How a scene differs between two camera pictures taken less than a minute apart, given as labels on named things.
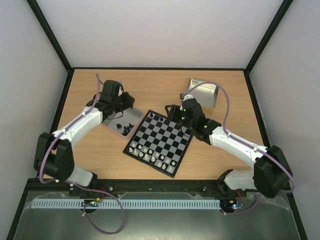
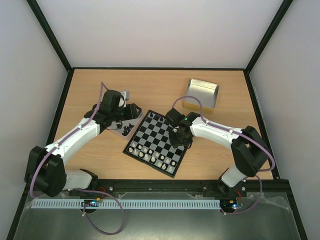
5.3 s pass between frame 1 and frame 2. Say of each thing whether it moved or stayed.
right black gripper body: moved
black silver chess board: stayed
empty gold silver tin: stayed
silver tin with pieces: stayed
